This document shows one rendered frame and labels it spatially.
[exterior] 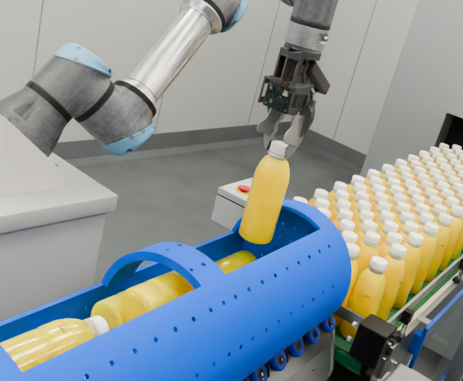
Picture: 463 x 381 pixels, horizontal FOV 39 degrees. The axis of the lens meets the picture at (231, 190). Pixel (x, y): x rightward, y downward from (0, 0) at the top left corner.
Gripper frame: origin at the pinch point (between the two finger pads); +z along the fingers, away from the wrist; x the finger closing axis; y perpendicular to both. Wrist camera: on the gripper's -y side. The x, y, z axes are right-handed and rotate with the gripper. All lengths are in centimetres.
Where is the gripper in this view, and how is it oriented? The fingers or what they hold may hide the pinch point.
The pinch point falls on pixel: (279, 147)
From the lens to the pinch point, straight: 130.9
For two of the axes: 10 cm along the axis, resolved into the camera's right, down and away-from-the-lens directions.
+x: 7.9, 4.0, -4.7
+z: -2.4, 9.0, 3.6
